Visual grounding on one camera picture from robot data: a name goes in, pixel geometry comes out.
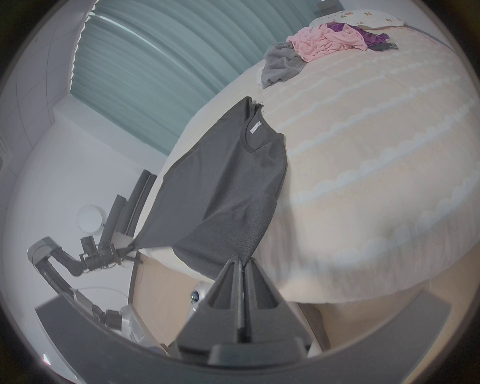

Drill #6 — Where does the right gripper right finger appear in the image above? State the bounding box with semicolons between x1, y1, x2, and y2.
245;257;314;353

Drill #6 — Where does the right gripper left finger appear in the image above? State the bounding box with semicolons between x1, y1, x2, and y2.
175;257;245;356

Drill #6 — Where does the black T-shirt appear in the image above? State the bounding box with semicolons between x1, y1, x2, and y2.
131;96;289;282

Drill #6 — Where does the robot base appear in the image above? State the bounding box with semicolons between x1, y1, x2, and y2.
103;279;212;355

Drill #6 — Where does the bed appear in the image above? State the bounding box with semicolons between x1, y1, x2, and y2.
139;9;479;306

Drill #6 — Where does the black chest of drawers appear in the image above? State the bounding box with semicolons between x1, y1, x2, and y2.
124;169;158;235

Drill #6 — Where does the round white mirror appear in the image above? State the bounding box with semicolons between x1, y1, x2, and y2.
77;204;104;235

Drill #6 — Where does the grey garment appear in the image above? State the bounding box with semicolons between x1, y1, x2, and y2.
260;42;307;89

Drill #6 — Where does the pink garment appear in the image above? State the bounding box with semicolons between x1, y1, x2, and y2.
287;23;370;64

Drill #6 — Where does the purple garment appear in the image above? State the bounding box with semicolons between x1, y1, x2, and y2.
326;22;391;47

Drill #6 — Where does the white printed pillow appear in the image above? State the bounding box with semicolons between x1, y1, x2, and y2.
308;9;407;31

